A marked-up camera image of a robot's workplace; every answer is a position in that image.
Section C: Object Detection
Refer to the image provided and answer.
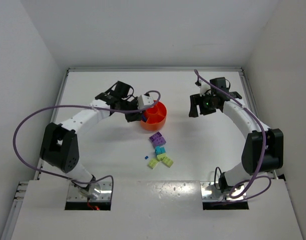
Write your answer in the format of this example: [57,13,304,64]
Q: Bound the teal lego block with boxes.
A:
[155,146,166,156]

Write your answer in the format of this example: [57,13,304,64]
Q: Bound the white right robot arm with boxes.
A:
[189,76,284,193]

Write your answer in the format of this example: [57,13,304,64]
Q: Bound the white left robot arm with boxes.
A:
[40,81,152,188]

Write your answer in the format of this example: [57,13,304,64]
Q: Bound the orange round divided container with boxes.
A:
[140,101,167,132]

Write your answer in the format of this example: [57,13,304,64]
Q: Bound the purple lego block stack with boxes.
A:
[149,132,166,147]

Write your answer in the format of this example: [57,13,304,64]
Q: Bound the yellow-green lego middle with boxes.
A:
[156,153,167,162]

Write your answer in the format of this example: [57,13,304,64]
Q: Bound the yellow-green lego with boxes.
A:
[156,153,167,162]
[162,157,173,168]
[148,158,159,169]

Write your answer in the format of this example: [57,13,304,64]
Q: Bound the yellow-green lego left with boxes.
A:
[148,158,159,169]

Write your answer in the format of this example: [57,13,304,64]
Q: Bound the yellow-green lego right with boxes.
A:
[162,157,173,168]

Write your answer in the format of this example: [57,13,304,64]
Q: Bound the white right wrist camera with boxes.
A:
[195,80,211,96]

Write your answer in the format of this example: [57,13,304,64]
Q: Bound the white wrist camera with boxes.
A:
[195,80,211,96]
[137,94,154,110]

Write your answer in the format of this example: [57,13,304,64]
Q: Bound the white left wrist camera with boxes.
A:
[137,94,154,110]

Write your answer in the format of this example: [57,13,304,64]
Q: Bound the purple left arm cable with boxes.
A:
[13,90,161,187]

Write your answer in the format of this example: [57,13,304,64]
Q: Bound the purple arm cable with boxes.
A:
[13,90,161,187]
[193,69,271,206]

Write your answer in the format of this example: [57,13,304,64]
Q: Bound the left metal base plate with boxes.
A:
[67,181,112,203]

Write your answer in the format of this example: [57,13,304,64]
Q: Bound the metal base plate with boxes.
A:
[200,181,247,203]
[67,181,112,203]

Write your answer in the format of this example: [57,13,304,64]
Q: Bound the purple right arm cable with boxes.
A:
[193,69,271,206]

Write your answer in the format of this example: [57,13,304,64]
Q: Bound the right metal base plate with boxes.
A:
[200,181,247,203]

